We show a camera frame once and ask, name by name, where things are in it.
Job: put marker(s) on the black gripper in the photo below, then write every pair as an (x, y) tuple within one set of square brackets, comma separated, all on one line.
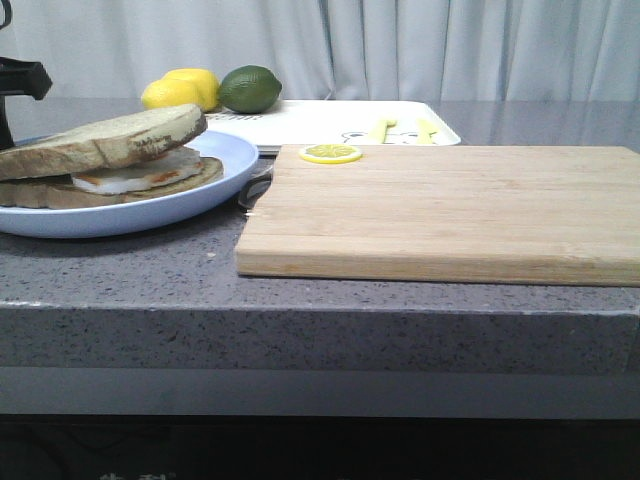
[(20, 78)]

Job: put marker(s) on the bread slice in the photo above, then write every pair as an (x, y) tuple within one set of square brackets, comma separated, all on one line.
[(58, 192), (112, 143)]

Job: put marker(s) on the light blue plate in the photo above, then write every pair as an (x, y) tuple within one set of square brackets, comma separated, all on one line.
[(239, 157)]

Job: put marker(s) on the white serving tray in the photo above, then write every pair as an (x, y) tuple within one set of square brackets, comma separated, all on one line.
[(329, 121)]

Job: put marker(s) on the front yellow lemon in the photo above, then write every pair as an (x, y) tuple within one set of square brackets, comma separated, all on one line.
[(168, 92)]

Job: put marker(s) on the yellow lemon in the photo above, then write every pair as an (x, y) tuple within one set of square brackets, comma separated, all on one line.
[(205, 80), (168, 92)]

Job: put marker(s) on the fried egg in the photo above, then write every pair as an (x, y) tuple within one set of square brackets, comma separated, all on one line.
[(167, 169)]

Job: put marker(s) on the rear yellow lemon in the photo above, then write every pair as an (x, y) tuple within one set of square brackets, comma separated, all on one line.
[(205, 80)]

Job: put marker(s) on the green lime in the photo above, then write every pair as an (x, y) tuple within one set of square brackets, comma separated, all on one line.
[(249, 89)]

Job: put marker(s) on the white curtain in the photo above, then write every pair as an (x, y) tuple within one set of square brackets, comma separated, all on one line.
[(376, 50)]

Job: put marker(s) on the lemon slice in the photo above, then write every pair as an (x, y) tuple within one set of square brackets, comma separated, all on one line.
[(330, 153)]

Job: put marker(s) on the yellow plastic fork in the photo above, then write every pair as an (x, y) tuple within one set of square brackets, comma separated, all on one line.
[(378, 132)]

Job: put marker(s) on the yellow plastic knife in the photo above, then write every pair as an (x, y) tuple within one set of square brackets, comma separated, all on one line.
[(426, 131)]

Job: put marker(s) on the wooden cutting board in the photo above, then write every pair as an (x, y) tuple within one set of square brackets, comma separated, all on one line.
[(564, 215)]

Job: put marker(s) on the metal cutting board handle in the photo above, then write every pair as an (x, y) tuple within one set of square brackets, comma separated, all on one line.
[(253, 190)]

